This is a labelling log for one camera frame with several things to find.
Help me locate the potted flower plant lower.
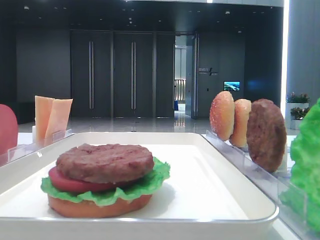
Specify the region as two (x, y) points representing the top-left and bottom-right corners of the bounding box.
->
(290, 107), (310, 130)

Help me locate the orange cheese slice rear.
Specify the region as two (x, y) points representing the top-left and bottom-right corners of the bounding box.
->
(34, 95), (55, 142)

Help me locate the bottom bun on tray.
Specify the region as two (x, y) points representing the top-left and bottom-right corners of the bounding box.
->
(48, 194), (152, 218)

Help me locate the wall display screen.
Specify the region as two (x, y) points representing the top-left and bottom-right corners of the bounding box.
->
(223, 81), (240, 92)

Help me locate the lettuce leaf on burger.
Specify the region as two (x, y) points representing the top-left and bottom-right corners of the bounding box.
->
(40, 157), (171, 207)

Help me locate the standing brown meat patty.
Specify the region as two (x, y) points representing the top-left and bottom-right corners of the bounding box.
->
(246, 98), (287, 173)

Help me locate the meat patty on burger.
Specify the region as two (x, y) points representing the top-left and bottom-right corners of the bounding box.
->
(56, 143), (155, 184)

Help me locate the standing red tomato slice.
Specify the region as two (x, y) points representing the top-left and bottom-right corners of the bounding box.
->
(0, 104), (19, 155)

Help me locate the white rectangular tray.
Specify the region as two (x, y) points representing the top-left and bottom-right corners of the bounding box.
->
(0, 132), (279, 240)

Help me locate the potted flower plant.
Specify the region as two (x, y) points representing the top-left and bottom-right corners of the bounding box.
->
(286, 92), (310, 111)
(290, 107), (310, 130)

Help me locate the standing green lettuce leaf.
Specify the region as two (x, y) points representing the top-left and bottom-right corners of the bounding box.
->
(280, 101), (320, 232)

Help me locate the tomato slice on burger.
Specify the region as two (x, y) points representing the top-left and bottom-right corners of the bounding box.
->
(48, 167), (136, 193)

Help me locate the standing bun near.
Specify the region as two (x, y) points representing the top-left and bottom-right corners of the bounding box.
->
(229, 98), (252, 148)

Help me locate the orange cheese slice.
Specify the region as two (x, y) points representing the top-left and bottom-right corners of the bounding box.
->
(44, 99), (73, 146)
(34, 95), (55, 142)

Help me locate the standing sesame bun far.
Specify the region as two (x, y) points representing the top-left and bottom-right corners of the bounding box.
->
(209, 91), (235, 141)

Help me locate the orange cheese slice front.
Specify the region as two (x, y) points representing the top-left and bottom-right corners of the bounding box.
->
(44, 99), (73, 146)

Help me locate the potted flower plant upper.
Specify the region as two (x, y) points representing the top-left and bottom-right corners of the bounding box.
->
(286, 92), (310, 111)

